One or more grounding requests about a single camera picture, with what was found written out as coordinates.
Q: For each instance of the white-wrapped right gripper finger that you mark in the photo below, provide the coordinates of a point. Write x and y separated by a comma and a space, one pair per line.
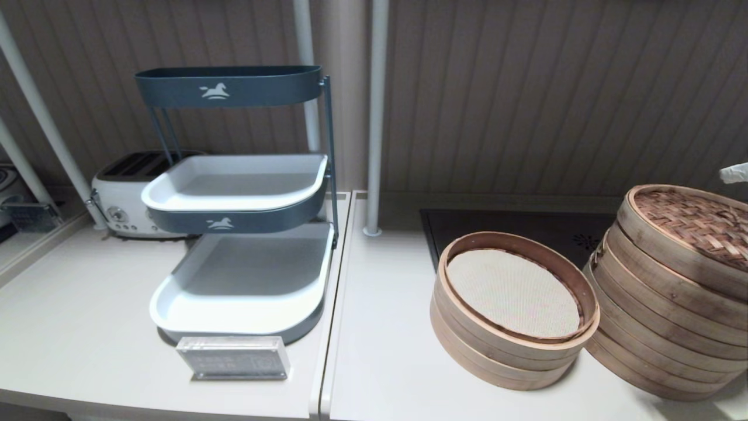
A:
736, 173

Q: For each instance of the bamboo steamer basket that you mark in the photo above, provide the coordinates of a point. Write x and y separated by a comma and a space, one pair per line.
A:
643, 369
473, 365
461, 327
643, 320

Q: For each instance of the white steamer liner cloth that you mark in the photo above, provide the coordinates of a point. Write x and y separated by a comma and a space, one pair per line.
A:
514, 292

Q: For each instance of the black induction cooktop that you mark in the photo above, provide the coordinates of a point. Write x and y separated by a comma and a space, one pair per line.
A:
497, 222

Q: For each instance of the white metal pole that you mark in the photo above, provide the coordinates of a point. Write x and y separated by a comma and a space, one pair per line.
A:
23, 166
305, 47
35, 99
377, 117

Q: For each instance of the dark teal three-tier rack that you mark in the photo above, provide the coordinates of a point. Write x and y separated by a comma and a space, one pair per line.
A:
263, 88

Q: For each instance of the small white rack tray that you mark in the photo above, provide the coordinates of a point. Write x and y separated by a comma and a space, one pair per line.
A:
245, 182

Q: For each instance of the large white rack tray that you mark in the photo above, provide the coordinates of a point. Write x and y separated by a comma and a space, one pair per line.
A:
234, 316

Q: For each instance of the clear acrylic warning sign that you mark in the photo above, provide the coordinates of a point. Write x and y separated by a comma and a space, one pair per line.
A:
234, 358

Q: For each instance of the white retro toaster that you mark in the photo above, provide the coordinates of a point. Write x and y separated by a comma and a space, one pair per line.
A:
117, 193

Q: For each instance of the dark acrylic sign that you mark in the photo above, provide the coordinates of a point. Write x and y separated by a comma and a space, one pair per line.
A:
32, 217

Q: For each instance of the round white appliance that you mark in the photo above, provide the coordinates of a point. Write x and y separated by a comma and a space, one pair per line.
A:
7, 187

